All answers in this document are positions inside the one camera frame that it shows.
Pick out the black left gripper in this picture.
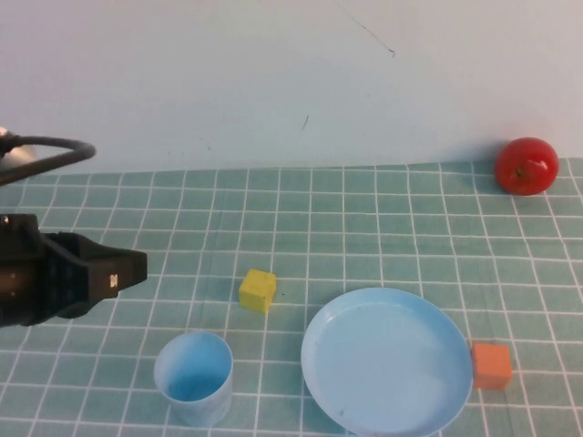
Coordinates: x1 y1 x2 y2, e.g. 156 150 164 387
39 230 148 322

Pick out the light blue cup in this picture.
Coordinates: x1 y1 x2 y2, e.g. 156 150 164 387
153 330 235 428

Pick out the light blue plate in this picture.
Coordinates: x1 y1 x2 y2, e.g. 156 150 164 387
300 287 475 437

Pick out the yellow cube block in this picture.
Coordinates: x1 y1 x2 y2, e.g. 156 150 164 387
239 269 278 315

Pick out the green white-grid tablecloth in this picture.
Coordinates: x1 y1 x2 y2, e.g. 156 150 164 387
0 157 583 437

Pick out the orange cube block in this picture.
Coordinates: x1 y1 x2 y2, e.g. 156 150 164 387
471 342 514 391

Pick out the red apple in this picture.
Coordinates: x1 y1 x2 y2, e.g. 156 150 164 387
495 137 560 197

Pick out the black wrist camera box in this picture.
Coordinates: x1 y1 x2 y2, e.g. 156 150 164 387
0 213 43 259

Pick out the black cable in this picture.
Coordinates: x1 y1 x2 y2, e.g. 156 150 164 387
0 135 97 186

